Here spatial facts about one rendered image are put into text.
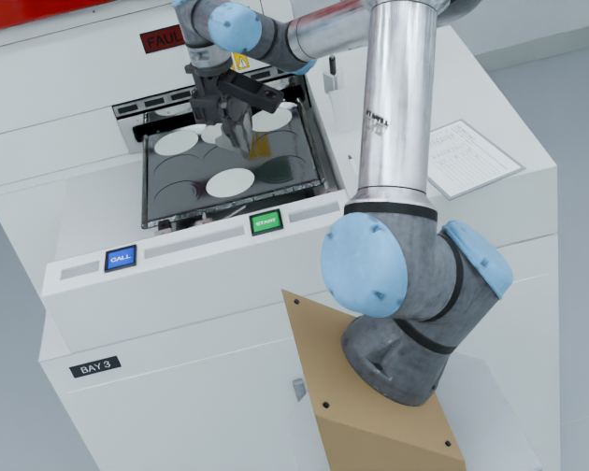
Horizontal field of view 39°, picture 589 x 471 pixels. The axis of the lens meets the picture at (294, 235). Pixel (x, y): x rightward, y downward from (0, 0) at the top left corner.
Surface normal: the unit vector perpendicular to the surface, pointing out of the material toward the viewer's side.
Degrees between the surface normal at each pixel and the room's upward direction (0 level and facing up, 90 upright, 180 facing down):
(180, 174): 0
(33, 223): 90
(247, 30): 90
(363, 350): 34
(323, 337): 44
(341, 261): 56
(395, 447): 90
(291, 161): 0
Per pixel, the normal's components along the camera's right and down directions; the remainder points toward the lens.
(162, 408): 0.14, 0.58
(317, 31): -0.71, 0.23
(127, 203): -0.20, -0.77
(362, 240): -0.74, -0.02
